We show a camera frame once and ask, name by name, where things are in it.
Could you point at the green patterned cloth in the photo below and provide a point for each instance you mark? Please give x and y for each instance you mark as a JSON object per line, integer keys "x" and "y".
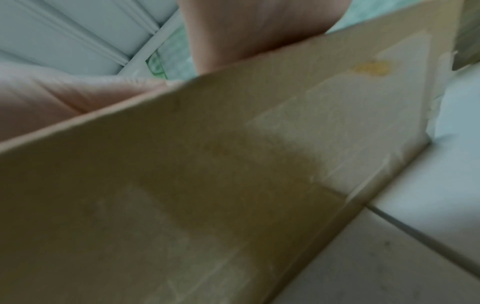
{"x": 170, "y": 56}

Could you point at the white panelled door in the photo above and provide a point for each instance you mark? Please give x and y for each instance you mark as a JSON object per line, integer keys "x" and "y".
{"x": 75, "y": 29}

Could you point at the person's right hand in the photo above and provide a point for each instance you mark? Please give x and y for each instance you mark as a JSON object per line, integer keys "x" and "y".
{"x": 247, "y": 32}

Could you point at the brown cardboard box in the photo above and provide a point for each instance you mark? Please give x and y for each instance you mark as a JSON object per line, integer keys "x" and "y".
{"x": 210, "y": 184}

